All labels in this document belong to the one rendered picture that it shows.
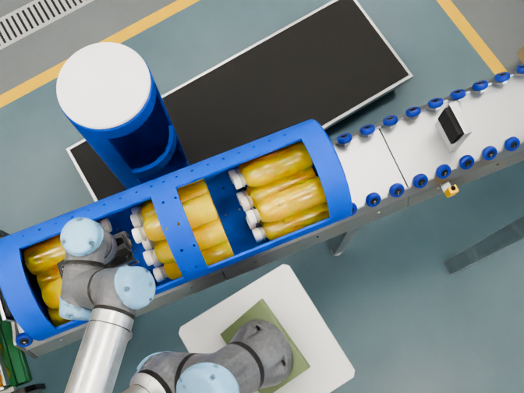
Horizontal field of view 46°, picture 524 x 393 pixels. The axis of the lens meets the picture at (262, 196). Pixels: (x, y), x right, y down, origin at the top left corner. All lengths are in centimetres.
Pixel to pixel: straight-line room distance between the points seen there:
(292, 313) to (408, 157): 64
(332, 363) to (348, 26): 182
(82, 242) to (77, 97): 76
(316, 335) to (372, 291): 122
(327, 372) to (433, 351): 128
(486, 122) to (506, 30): 135
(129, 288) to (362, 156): 99
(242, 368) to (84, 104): 95
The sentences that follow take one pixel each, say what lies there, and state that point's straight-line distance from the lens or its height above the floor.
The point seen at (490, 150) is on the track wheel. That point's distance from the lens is 191.
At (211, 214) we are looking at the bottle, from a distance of 154.
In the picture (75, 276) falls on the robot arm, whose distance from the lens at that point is 122.
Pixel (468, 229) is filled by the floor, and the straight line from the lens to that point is 287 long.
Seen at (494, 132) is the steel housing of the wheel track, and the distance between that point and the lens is 199.
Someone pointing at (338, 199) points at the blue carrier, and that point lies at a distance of 155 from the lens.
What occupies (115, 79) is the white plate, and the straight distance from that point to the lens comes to 188.
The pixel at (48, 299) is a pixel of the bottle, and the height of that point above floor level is 115.
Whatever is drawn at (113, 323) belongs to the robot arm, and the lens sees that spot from 110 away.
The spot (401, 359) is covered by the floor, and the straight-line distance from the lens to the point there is 273.
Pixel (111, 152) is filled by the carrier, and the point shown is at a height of 83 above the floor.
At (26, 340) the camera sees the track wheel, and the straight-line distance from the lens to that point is 184.
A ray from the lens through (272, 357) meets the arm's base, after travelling 135.
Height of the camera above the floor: 267
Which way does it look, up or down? 75 degrees down
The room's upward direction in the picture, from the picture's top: 4 degrees counter-clockwise
